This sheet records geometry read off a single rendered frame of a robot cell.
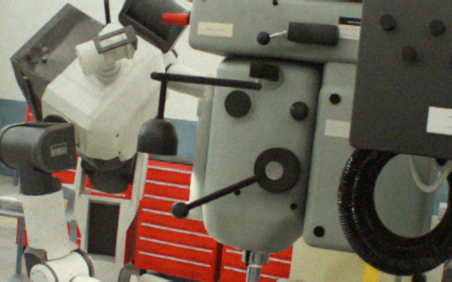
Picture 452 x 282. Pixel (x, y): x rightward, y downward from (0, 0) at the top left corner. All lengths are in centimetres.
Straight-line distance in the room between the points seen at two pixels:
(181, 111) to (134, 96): 942
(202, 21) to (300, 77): 18
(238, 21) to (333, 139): 24
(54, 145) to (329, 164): 64
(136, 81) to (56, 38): 22
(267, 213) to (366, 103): 38
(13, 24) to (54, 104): 1090
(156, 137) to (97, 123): 32
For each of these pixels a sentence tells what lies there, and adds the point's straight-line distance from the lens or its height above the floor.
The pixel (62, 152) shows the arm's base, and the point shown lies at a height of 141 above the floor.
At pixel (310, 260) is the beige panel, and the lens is 315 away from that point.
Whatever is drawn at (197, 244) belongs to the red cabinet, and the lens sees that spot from 638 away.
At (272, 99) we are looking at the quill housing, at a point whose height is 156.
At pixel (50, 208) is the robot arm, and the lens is 167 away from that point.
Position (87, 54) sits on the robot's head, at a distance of 161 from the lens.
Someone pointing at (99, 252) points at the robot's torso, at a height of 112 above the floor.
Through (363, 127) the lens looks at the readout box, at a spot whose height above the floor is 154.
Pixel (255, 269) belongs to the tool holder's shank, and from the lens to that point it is 138.
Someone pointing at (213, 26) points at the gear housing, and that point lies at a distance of 127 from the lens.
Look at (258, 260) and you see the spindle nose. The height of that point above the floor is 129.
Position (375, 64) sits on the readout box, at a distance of 95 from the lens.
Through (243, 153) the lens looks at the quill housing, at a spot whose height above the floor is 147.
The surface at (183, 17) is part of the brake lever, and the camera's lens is 152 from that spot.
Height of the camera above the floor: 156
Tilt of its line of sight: 3 degrees down
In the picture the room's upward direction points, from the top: 6 degrees clockwise
